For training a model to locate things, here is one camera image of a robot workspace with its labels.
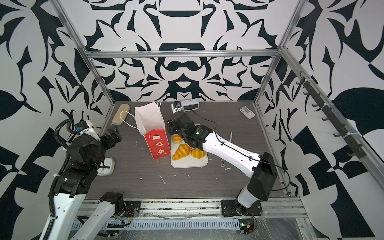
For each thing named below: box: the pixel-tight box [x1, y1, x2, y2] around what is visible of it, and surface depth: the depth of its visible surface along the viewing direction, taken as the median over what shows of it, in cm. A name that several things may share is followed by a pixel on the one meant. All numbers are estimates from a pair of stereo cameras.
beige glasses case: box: [112, 103, 130, 126], surface depth 111 cm
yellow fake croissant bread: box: [172, 143, 193, 161], surface depth 92 cm
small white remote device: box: [239, 105, 256, 120], surface depth 115 cm
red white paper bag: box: [120, 101, 171, 160], surface depth 85 cm
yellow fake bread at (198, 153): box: [190, 147, 207, 159], surface depth 91 cm
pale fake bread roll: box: [172, 134, 183, 144], surface depth 98 cm
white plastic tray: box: [171, 134, 208, 169], surface depth 91 cm
